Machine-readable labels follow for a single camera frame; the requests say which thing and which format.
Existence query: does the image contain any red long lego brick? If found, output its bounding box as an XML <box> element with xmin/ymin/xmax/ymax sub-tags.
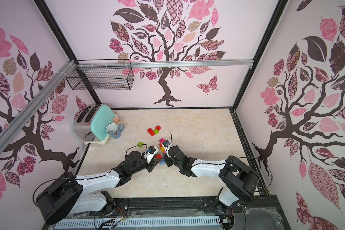
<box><xmin>147</xmin><ymin>128</ymin><xmax>156</xmax><ymax>137</ymax></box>

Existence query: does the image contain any white slotted cable duct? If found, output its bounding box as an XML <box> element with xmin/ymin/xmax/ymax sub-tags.
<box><xmin>51</xmin><ymin>216</ymin><xmax>220</xmax><ymax>230</ymax></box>

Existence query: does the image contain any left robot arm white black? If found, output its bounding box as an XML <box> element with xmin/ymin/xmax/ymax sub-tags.
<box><xmin>34</xmin><ymin>150</ymin><xmax>163</xmax><ymax>225</ymax></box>

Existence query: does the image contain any blue floral mug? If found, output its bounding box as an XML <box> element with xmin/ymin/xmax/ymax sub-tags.
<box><xmin>106</xmin><ymin>123</ymin><xmax>125</xmax><ymax>139</ymax></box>

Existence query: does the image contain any black wire basket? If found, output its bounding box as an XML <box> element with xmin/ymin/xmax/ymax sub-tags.
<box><xmin>66</xmin><ymin>59</ymin><xmax>135</xmax><ymax>90</ymax></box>

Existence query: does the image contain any lime green loose lego brick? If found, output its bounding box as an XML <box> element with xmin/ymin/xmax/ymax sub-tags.
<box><xmin>137</xmin><ymin>142</ymin><xmax>144</xmax><ymax>148</ymax></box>

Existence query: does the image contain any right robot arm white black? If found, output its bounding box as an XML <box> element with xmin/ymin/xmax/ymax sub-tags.
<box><xmin>159</xmin><ymin>141</ymin><xmax>268</xmax><ymax>213</ymax></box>

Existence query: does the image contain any aluminium frame rail back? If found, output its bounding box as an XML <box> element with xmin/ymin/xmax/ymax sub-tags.
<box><xmin>77</xmin><ymin>59</ymin><xmax>254</xmax><ymax>69</ymax></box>

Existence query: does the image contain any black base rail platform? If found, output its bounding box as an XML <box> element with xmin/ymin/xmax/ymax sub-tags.
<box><xmin>43</xmin><ymin>195</ymin><xmax>290</xmax><ymax>230</ymax></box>

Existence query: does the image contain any pink patterned small jar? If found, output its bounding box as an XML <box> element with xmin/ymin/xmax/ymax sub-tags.
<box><xmin>113</xmin><ymin>115</ymin><xmax>121</xmax><ymax>124</ymax></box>

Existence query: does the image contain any aluminium frame rail left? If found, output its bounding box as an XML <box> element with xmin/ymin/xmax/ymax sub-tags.
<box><xmin>0</xmin><ymin>60</ymin><xmax>76</xmax><ymax>155</ymax></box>

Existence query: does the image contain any aluminium frame rail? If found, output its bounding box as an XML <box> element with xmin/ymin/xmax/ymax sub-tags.
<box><xmin>77</xmin><ymin>59</ymin><xmax>254</xmax><ymax>69</ymax></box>
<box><xmin>0</xmin><ymin>60</ymin><xmax>76</xmax><ymax>155</ymax></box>

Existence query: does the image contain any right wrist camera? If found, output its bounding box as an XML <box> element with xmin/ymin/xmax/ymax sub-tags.
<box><xmin>162</xmin><ymin>140</ymin><xmax>170</xmax><ymax>151</ymax></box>

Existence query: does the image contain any mint green toaster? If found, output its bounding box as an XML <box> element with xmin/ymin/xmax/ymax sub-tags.
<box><xmin>72</xmin><ymin>104</ymin><xmax>116</xmax><ymax>145</ymax></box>

